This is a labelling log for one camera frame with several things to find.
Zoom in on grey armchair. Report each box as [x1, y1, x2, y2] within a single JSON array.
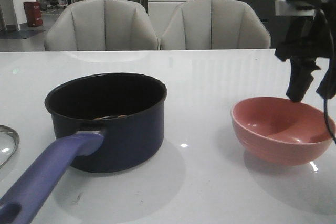
[[44, 0, 159, 51], [160, 0, 271, 50]]

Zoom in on pink bowl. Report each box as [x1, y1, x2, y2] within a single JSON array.
[[231, 97, 332, 166]]

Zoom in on glass pot lid blue knob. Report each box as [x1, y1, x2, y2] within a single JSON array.
[[0, 125, 20, 168]]

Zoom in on orange ham slices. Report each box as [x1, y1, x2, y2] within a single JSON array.
[[94, 115, 126, 120]]

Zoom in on left grey armchair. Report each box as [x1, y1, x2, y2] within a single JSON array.
[[44, 0, 159, 51]]

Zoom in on blue saucepan with handle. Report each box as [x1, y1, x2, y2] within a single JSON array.
[[1, 73, 167, 223]]

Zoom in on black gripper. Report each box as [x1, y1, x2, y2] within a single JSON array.
[[275, 0, 335, 102]]

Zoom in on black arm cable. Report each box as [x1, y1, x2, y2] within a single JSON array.
[[320, 0, 336, 143]]

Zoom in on right grey armchair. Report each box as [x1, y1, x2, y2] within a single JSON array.
[[160, 0, 271, 50]]

